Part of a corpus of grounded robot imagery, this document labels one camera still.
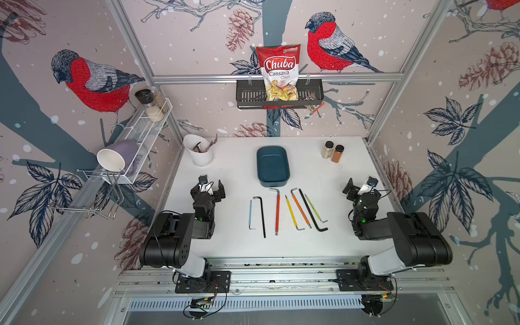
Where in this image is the white wire wall shelf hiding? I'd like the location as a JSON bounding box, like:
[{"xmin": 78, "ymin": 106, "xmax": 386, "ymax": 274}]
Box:
[{"xmin": 116, "ymin": 99, "xmax": 173, "ymax": 184}]

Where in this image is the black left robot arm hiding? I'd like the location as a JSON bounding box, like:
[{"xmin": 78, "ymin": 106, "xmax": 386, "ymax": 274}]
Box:
[{"xmin": 139, "ymin": 175, "xmax": 226, "ymax": 281}]

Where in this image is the black lid spice jar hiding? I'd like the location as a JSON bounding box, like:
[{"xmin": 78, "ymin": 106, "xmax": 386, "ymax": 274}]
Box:
[{"xmin": 135, "ymin": 89, "xmax": 156, "ymax": 108}]

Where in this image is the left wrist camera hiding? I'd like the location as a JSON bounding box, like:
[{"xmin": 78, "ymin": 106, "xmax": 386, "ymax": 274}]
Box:
[{"xmin": 199, "ymin": 174, "xmax": 214, "ymax": 195}]

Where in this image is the light blue hex key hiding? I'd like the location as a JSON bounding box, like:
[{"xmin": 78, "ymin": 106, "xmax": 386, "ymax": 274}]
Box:
[{"xmin": 248, "ymin": 199, "xmax": 255, "ymax": 230}]

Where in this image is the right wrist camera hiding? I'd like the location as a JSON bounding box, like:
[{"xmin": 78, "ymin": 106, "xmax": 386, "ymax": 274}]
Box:
[{"xmin": 357, "ymin": 176, "xmax": 379, "ymax": 195}]

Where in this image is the red handled brush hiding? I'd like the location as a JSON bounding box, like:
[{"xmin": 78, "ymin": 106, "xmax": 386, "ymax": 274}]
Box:
[{"xmin": 304, "ymin": 102, "xmax": 324, "ymax": 119}]

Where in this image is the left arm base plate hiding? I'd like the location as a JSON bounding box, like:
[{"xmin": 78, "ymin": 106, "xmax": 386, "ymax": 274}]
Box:
[{"xmin": 175, "ymin": 271, "xmax": 232, "ymax": 294}]

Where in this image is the orange spice bottle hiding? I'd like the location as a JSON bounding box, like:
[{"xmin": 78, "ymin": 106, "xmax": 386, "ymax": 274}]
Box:
[{"xmin": 331, "ymin": 145, "xmax": 345, "ymax": 163}]

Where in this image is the metal wire cup rack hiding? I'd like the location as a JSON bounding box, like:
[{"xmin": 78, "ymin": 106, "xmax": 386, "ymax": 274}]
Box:
[{"xmin": 47, "ymin": 169, "xmax": 125, "ymax": 220}]

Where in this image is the long black hex key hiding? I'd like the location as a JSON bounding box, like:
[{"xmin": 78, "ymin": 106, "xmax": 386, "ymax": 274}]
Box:
[{"xmin": 298, "ymin": 188, "xmax": 329, "ymax": 232}]

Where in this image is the orange hex key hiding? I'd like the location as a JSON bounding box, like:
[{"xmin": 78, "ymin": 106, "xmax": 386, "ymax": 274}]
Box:
[{"xmin": 291, "ymin": 188, "xmax": 312, "ymax": 229}]

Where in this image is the Chuba cassava chips bag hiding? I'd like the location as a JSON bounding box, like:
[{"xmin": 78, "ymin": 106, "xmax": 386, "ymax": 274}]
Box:
[{"xmin": 256, "ymin": 45, "xmax": 301, "ymax": 102}]

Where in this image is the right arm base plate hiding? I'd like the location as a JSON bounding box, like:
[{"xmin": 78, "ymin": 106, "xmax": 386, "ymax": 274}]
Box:
[{"xmin": 335, "ymin": 269, "xmax": 394, "ymax": 292}]

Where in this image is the white utensil cup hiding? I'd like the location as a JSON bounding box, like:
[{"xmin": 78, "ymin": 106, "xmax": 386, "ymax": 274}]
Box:
[{"xmin": 183, "ymin": 134, "xmax": 214, "ymax": 167}]

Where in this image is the pale spice bottle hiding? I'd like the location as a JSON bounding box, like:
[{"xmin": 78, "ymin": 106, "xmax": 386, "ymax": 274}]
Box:
[{"xmin": 321, "ymin": 141, "xmax": 334, "ymax": 159}]

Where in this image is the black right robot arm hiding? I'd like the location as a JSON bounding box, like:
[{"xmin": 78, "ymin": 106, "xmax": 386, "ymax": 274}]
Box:
[{"xmin": 337, "ymin": 177, "xmax": 453, "ymax": 291}]

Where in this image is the green hex key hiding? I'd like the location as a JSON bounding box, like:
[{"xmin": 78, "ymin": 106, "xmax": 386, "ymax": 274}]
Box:
[{"xmin": 304, "ymin": 194, "xmax": 328, "ymax": 223}]

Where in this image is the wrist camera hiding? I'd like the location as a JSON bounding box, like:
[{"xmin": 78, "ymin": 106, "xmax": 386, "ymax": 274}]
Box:
[
  {"xmin": 199, "ymin": 174, "xmax": 214, "ymax": 195},
  {"xmin": 357, "ymin": 176, "xmax": 379, "ymax": 195}
]

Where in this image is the purple white cup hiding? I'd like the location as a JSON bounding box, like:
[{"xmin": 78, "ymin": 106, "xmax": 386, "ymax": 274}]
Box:
[{"xmin": 96, "ymin": 140, "xmax": 139, "ymax": 172}]

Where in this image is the red hex key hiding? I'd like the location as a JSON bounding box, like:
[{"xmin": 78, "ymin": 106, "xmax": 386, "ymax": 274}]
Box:
[{"xmin": 269, "ymin": 188, "xmax": 280, "ymax": 236}]

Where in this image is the black wire wall basket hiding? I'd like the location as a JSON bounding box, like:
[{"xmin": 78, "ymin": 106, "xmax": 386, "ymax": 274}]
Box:
[{"xmin": 236, "ymin": 79, "xmax": 324, "ymax": 109}]

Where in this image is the teal plastic storage box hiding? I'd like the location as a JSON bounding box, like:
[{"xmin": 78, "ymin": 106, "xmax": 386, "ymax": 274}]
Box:
[{"xmin": 256, "ymin": 146, "xmax": 291, "ymax": 188}]

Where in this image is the short black hex key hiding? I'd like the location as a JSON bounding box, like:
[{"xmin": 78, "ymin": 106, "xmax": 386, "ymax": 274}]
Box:
[{"xmin": 253, "ymin": 196, "xmax": 267, "ymax": 238}]

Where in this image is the yellow hex key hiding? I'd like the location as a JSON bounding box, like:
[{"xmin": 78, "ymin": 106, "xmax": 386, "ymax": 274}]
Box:
[{"xmin": 284, "ymin": 195, "xmax": 305, "ymax": 231}]

